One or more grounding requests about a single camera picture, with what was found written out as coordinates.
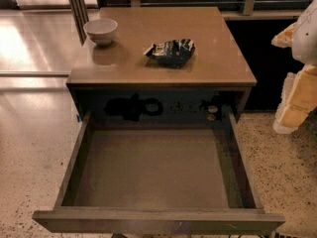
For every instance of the white ceramic bowl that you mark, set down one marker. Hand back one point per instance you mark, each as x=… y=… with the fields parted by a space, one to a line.
x=101 y=31

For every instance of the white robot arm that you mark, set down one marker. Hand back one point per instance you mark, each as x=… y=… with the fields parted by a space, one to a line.
x=299 y=91

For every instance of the blue tape piece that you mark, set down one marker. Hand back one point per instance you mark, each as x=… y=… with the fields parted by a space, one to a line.
x=78 y=118

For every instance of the wooden drawer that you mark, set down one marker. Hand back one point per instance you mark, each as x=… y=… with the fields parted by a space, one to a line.
x=185 y=178

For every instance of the brown wooden drawer cabinet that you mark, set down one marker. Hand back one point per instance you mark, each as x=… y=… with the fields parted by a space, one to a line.
x=217 y=63

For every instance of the yellow foam padded gripper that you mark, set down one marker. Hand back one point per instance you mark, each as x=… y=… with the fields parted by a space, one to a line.
x=307 y=40

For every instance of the crumpled blue chip bag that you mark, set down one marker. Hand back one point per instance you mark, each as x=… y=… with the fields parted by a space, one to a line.
x=173 y=53

